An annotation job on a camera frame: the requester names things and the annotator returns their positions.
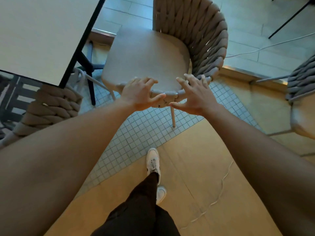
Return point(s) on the person's left hand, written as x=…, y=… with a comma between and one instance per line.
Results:
x=136, y=95

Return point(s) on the person's right hand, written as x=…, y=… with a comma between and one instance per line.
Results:
x=199, y=100

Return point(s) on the person's right middle finger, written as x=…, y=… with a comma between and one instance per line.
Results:
x=190, y=80

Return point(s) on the person's left thumb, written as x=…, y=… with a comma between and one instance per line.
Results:
x=157, y=98

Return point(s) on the person's right thumb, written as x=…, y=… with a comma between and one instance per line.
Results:
x=177, y=106

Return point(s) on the person's left middle finger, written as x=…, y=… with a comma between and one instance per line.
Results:
x=145, y=80

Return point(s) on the person's right little finger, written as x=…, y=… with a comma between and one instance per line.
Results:
x=205, y=81

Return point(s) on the person's right forearm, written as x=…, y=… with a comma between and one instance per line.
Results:
x=260, y=157

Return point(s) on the person's left forearm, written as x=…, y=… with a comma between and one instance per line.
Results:
x=61, y=154

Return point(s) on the person's white left shoe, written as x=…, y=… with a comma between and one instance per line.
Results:
x=153, y=160

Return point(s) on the person's white shoe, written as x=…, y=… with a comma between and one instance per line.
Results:
x=153, y=160
x=161, y=194

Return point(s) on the person's white right shoe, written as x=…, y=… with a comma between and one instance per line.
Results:
x=161, y=194

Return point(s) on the black metal furniture leg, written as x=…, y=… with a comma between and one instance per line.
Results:
x=290, y=19

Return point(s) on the person's black trousers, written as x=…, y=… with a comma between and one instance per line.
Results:
x=140, y=213

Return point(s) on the black slatted bench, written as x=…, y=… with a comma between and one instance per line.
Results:
x=14, y=100

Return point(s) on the white table with black frame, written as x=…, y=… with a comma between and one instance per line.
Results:
x=37, y=34

